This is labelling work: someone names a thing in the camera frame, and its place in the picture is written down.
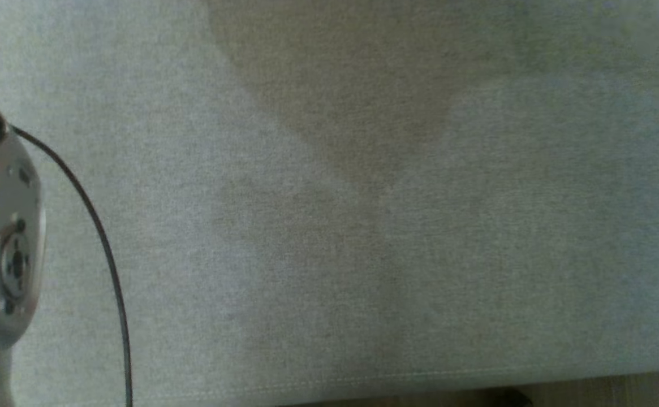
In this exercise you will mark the grey fabric sofa seat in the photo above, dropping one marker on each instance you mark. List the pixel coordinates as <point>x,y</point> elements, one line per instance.
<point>363,198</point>

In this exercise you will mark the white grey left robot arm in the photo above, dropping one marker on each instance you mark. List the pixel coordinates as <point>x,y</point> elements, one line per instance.
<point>1,226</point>

